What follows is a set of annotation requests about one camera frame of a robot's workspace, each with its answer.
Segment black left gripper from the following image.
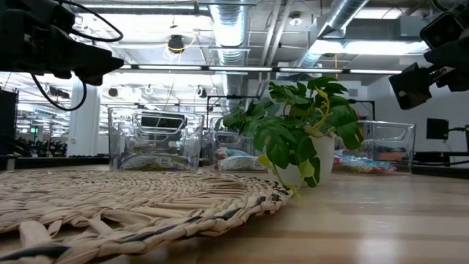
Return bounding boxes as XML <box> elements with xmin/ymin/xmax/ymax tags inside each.
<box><xmin>20</xmin><ymin>26</ymin><xmax>125</xmax><ymax>86</ymax></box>

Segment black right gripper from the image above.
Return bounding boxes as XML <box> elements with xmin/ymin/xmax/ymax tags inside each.
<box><xmin>388</xmin><ymin>36</ymin><xmax>469</xmax><ymax>111</ymax></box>

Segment blue packet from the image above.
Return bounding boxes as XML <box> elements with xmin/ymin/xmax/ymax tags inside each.
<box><xmin>119</xmin><ymin>153</ymin><xmax>193</xmax><ymax>172</ymax></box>

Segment clear plastic bin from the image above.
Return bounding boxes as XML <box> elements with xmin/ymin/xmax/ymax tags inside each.
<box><xmin>209</xmin><ymin>116</ymin><xmax>270</xmax><ymax>173</ymax></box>
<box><xmin>357</xmin><ymin>120</ymin><xmax>417</xmax><ymax>175</ymax></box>
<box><xmin>107</xmin><ymin>106</ymin><xmax>205</xmax><ymax>172</ymax></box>

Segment bright ceiling light panel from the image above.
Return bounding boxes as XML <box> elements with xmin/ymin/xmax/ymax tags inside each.
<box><xmin>318</xmin><ymin>39</ymin><xmax>429</xmax><ymax>56</ymax></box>

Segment white pillar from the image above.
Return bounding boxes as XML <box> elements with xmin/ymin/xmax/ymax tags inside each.
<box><xmin>67</xmin><ymin>78</ymin><xmax>101</xmax><ymax>157</ymax></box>

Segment black bench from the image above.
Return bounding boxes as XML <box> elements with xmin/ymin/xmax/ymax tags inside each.
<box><xmin>413</xmin><ymin>151</ymin><xmax>469</xmax><ymax>166</ymax></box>

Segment overhead light bar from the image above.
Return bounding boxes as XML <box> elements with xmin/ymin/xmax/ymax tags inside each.
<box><xmin>120</xmin><ymin>64</ymin><xmax>404</xmax><ymax>76</ymax></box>

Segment white square plant pot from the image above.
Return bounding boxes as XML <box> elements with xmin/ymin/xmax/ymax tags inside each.
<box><xmin>269</xmin><ymin>135</ymin><xmax>336</xmax><ymax>187</ymax></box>

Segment green artificial leafy plant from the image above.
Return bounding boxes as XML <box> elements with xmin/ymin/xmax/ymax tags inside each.
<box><xmin>215</xmin><ymin>76</ymin><xmax>366</xmax><ymax>201</ymax></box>

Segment round woven wicker placemat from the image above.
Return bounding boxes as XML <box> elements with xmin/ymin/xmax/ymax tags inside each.
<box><xmin>0</xmin><ymin>169</ymin><xmax>295</xmax><ymax>264</ymax></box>

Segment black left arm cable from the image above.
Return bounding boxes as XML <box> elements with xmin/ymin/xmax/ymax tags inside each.
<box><xmin>31</xmin><ymin>73</ymin><xmax>88</xmax><ymax>112</ymax></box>
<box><xmin>58</xmin><ymin>0</ymin><xmax>125</xmax><ymax>43</ymax></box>

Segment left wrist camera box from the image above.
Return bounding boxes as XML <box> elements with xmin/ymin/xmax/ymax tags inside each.
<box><xmin>34</xmin><ymin>0</ymin><xmax>77</xmax><ymax>36</ymax></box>

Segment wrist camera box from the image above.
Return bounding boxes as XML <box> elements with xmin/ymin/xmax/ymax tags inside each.
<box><xmin>34</xmin><ymin>0</ymin><xmax>77</xmax><ymax>36</ymax></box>
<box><xmin>418</xmin><ymin>12</ymin><xmax>467</xmax><ymax>51</ymax></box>

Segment black wall box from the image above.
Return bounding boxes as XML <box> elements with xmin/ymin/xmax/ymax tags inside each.
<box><xmin>425</xmin><ymin>117</ymin><xmax>450</xmax><ymax>141</ymax></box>

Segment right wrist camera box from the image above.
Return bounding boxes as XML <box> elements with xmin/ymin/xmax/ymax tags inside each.
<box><xmin>418</xmin><ymin>12</ymin><xmax>467</xmax><ymax>51</ymax></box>

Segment black overhead camera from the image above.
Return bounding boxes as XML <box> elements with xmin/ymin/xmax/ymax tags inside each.
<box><xmin>167</xmin><ymin>34</ymin><xmax>186</xmax><ymax>55</ymax></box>

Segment black frame post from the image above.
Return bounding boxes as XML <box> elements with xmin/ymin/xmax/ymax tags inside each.
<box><xmin>0</xmin><ymin>89</ymin><xmax>20</xmax><ymax>157</ymax></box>

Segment silver spiral ceiling duct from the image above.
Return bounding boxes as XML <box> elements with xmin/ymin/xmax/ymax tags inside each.
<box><xmin>208</xmin><ymin>0</ymin><xmax>251</xmax><ymax>107</ymax></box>
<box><xmin>295</xmin><ymin>0</ymin><xmax>369</xmax><ymax>70</ymax></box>

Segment black pipe frame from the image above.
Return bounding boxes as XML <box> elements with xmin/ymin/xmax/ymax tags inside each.
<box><xmin>206</xmin><ymin>94</ymin><xmax>262</xmax><ymax>111</ymax></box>

